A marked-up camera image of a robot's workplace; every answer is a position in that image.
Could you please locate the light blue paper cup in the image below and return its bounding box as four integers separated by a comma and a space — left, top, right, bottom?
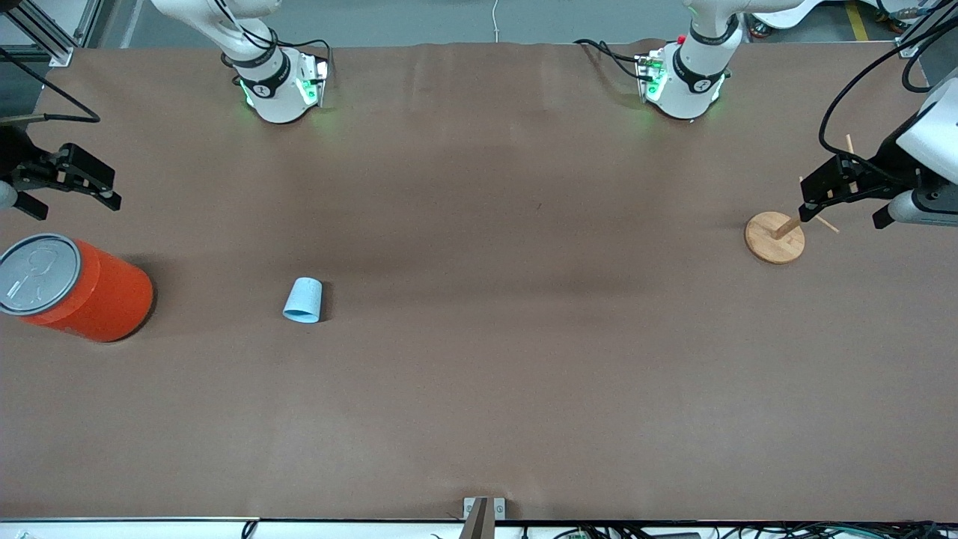
283, 277, 323, 324

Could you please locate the wooden cup stand with pegs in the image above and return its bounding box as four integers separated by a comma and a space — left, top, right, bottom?
745, 135, 855, 265

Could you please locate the orange canister with grey lid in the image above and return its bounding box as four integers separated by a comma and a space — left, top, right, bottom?
0, 233, 156, 344

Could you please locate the brown table cover sheet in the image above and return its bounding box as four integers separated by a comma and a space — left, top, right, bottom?
0, 39, 958, 523

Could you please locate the aluminium frame profile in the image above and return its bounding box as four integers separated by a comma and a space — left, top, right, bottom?
896, 0, 958, 59
0, 0, 103, 68

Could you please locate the black left arm base cable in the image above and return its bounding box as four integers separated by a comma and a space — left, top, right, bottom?
573, 38, 653, 83

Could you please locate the black arm base cable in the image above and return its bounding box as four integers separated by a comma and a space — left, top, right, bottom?
278, 37, 335, 85
573, 38, 653, 83

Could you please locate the black right arm base cable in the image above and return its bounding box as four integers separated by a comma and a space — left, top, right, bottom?
278, 37, 335, 85

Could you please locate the grey metal camera bracket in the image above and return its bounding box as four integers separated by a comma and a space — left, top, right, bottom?
463, 497, 507, 539

